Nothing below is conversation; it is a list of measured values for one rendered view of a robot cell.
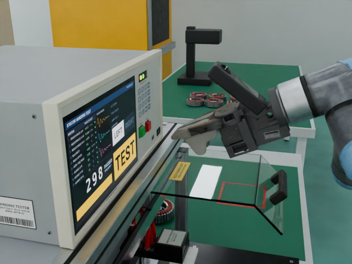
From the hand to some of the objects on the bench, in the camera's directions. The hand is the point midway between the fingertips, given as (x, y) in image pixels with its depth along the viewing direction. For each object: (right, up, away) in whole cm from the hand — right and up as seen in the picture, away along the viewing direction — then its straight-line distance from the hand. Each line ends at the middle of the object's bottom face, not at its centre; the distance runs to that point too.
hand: (176, 132), depth 75 cm
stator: (-6, -27, +53) cm, 60 cm away
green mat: (-3, -21, +70) cm, 73 cm away
